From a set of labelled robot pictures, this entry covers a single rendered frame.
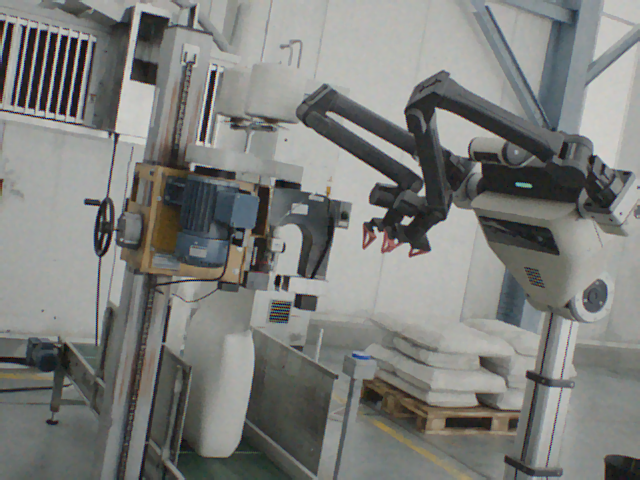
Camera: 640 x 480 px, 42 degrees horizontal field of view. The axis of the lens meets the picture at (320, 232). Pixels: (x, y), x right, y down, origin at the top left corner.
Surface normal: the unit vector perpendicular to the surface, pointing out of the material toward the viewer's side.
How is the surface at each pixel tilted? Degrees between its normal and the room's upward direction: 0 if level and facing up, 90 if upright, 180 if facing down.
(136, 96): 90
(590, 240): 90
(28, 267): 90
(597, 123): 90
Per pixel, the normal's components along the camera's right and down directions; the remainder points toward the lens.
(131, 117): 0.47, 0.13
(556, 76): -0.87, -0.13
